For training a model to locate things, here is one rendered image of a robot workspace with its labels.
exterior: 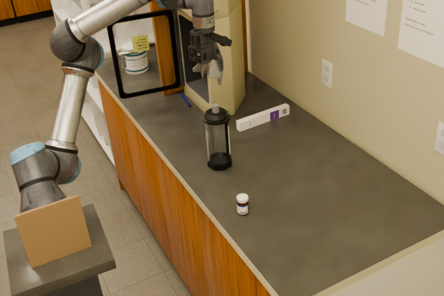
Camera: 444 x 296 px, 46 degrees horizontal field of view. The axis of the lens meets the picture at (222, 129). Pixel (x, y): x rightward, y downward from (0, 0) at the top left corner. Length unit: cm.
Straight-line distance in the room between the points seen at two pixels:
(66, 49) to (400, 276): 132
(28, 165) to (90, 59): 43
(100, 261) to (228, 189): 53
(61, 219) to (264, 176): 77
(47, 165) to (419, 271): 128
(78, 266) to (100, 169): 215
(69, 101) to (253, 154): 76
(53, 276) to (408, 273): 114
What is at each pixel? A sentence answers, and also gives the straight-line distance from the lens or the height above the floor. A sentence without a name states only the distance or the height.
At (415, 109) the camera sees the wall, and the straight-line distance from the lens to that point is 195.
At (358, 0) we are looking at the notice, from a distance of 204.
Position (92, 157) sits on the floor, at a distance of 403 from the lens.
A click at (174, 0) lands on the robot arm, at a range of 177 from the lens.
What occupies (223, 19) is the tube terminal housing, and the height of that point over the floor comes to 140.
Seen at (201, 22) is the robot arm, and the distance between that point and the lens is 177.
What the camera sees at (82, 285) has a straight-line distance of 189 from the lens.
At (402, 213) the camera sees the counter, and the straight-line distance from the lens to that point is 190.
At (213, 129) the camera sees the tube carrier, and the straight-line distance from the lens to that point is 196.
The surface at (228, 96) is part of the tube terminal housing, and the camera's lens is 237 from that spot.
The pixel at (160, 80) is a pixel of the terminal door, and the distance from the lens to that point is 256.
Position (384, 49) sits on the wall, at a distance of 199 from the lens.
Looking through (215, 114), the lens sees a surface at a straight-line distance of 195.
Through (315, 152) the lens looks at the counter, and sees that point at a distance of 215.
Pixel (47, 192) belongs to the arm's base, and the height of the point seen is 116.
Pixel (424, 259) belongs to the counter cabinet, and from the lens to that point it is 190.
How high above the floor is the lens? 214
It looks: 31 degrees down
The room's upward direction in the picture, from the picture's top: 4 degrees counter-clockwise
